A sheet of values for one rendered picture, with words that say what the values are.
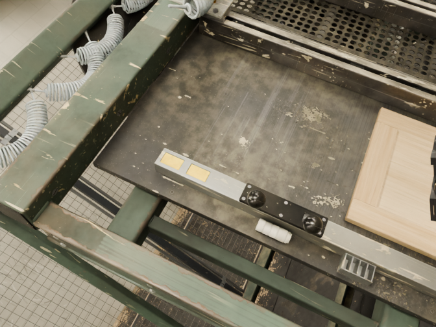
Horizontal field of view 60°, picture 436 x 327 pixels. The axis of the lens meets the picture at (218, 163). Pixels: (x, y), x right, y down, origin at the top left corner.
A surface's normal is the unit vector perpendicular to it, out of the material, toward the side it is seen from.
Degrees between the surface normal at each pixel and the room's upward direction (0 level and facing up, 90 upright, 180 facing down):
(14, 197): 58
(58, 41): 90
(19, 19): 90
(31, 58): 90
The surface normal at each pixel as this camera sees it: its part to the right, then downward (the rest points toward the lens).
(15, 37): 0.54, -0.23
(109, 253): 0.06, -0.51
